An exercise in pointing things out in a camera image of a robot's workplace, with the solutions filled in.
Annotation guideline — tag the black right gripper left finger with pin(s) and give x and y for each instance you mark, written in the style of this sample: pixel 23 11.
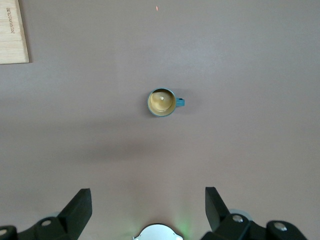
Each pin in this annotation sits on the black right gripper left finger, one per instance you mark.
pixel 75 212

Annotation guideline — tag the wooden cutting board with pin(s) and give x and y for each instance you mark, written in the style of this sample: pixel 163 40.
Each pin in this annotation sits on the wooden cutting board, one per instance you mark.
pixel 11 37

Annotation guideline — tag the brown table cover sheet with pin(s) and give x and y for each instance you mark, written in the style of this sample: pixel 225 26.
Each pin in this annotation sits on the brown table cover sheet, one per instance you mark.
pixel 225 75

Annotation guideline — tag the teal mug with beige inside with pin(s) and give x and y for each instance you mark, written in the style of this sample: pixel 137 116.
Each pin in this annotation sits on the teal mug with beige inside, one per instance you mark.
pixel 161 103

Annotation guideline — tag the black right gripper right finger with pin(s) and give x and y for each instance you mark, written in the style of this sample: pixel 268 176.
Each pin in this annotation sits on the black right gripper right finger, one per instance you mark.
pixel 215 210

